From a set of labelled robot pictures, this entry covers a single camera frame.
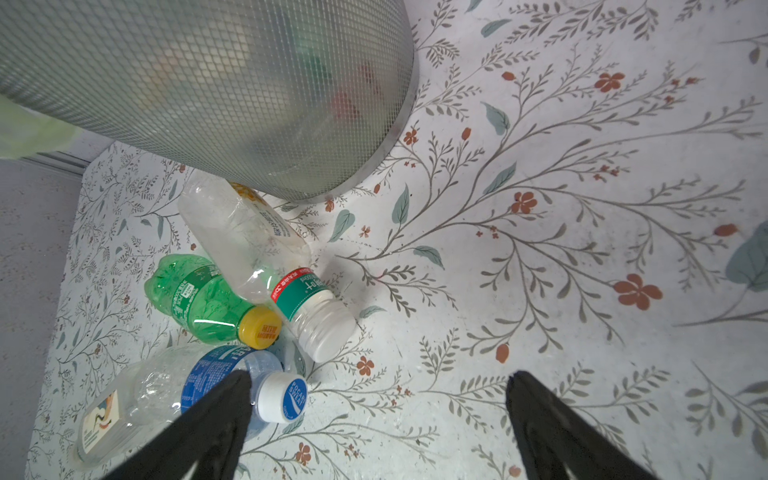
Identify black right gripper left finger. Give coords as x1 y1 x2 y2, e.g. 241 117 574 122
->
106 370 252 479

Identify clear bottle green red label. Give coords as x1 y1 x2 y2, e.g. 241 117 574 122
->
177 170 356 362

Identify silver mesh waste bin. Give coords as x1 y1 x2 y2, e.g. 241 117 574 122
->
1 1 419 202

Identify green bottle yellow cap upper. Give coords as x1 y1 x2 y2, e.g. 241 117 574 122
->
144 254 283 350

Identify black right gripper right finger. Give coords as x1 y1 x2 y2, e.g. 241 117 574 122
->
505 371 654 479

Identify green plastic bin liner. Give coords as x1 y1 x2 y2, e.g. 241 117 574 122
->
1 96 81 160

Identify clear bottle white yellow label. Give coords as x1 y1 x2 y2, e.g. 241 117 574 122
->
72 365 156 470

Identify crushed Pocari bottle blue label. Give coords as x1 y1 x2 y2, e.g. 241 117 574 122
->
132 343 308 440

